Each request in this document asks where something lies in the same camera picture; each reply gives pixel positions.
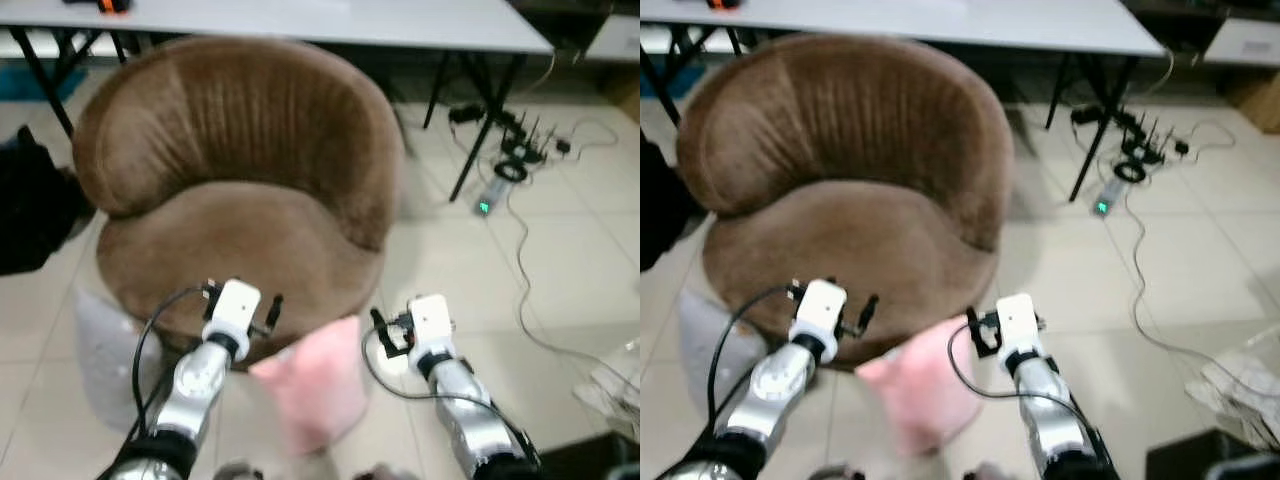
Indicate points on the black power adapter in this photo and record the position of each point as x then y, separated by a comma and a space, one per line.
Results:
1085, 114
465, 113

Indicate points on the clear crumpled plastic bag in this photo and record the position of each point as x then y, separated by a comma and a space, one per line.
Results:
1235, 385
612, 390

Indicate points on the grey power strip green light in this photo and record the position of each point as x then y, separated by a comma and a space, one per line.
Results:
1107, 200
490, 200

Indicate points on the grey pillow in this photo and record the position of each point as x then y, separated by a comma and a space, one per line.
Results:
712, 355
108, 360

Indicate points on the blue storage box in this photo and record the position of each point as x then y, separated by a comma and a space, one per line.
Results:
30, 82
660, 84

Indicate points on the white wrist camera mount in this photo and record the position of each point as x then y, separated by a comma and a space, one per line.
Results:
234, 305
1017, 318
431, 318
820, 305

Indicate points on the brown cardboard box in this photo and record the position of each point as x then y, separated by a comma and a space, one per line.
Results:
1258, 105
625, 95

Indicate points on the small white table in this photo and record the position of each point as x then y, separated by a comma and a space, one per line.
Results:
615, 40
1245, 42

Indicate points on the orange and black device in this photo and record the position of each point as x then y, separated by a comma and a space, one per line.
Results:
110, 4
722, 3

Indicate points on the brown velvet round armchair sofa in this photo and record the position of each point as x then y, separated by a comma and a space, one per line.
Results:
240, 230
850, 230

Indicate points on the pink plush pillow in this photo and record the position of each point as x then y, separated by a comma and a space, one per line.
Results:
318, 385
925, 390

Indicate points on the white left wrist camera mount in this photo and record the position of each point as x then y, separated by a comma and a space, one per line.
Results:
234, 305
820, 305

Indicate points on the black router with antennas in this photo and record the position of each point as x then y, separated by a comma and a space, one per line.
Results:
525, 150
1145, 150

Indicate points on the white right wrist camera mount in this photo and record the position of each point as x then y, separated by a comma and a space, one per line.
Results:
1017, 318
431, 318

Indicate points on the long white folding table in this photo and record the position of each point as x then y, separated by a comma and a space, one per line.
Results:
300, 22
900, 22

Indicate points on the black bag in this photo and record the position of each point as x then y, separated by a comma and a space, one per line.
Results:
662, 205
35, 205

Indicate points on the black box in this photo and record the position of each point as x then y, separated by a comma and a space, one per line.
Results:
590, 460
1205, 458

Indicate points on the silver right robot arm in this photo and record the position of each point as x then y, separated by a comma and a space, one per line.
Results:
465, 405
1050, 400

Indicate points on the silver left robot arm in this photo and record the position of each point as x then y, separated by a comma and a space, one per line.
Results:
195, 385
775, 385

